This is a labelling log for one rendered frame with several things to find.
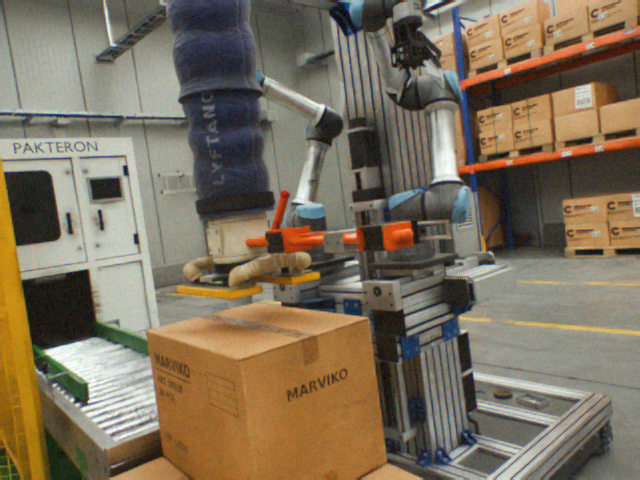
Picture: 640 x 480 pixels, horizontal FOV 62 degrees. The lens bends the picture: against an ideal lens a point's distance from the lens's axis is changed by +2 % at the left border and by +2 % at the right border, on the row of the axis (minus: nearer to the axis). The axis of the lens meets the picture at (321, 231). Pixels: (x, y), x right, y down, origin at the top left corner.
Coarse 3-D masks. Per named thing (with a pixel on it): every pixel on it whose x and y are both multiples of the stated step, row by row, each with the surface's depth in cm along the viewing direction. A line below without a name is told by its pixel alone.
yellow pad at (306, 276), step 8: (288, 272) 152; (304, 272) 148; (312, 272) 149; (256, 280) 158; (264, 280) 154; (272, 280) 150; (280, 280) 147; (288, 280) 144; (296, 280) 143; (304, 280) 145; (312, 280) 147
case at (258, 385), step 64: (192, 320) 171; (256, 320) 157; (320, 320) 145; (192, 384) 141; (256, 384) 120; (320, 384) 131; (192, 448) 146; (256, 448) 119; (320, 448) 130; (384, 448) 143
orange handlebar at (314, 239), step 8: (320, 232) 123; (400, 232) 100; (408, 232) 100; (248, 240) 143; (256, 240) 140; (264, 240) 137; (288, 240) 128; (296, 240) 125; (304, 240) 122; (312, 240) 120; (320, 240) 117; (344, 240) 111; (352, 240) 109; (392, 240) 100; (400, 240) 100
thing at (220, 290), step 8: (224, 280) 141; (184, 288) 153; (192, 288) 149; (200, 288) 146; (208, 288) 143; (216, 288) 140; (224, 288) 137; (232, 288) 135; (240, 288) 135; (248, 288) 135; (256, 288) 136; (208, 296) 141; (216, 296) 137; (224, 296) 133; (232, 296) 132; (240, 296) 133
